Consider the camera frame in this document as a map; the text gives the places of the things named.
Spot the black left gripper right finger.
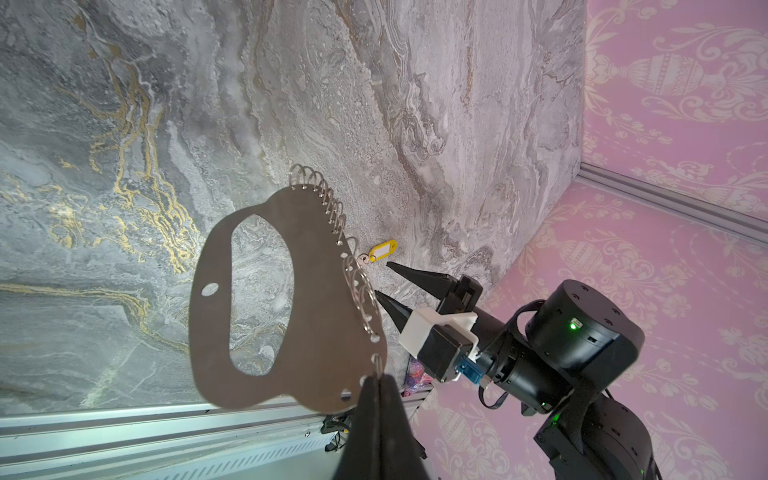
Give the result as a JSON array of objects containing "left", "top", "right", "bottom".
[{"left": 379, "top": 375, "right": 429, "bottom": 480}]

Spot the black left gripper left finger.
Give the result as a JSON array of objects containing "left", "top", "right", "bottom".
[{"left": 333, "top": 376, "right": 381, "bottom": 480}]

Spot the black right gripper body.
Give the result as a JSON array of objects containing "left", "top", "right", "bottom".
[{"left": 436, "top": 276, "right": 505, "bottom": 360}]

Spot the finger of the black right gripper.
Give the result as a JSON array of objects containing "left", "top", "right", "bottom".
[
  {"left": 375, "top": 290, "right": 412, "bottom": 333},
  {"left": 386, "top": 261, "right": 458, "bottom": 300}
]

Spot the yellow key tag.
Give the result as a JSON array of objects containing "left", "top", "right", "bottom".
[{"left": 357, "top": 239, "right": 398, "bottom": 265}]

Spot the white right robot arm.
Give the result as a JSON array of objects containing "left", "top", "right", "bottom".
[{"left": 376, "top": 263, "right": 661, "bottom": 479}]

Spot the purple candy bag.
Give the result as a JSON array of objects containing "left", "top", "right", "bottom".
[{"left": 402, "top": 357, "right": 433, "bottom": 397}]

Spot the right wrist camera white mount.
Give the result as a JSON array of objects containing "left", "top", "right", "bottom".
[{"left": 399, "top": 308, "right": 485, "bottom": 385}]

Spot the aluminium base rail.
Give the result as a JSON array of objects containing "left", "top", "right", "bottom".
[{"left": 0, "top": 383, "right": 436, "bottom": 480}]

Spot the aluminium corner wall profile right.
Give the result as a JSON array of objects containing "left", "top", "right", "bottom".
[{"left": 577, "top": 163, "right": 767, "bottom": 246}]

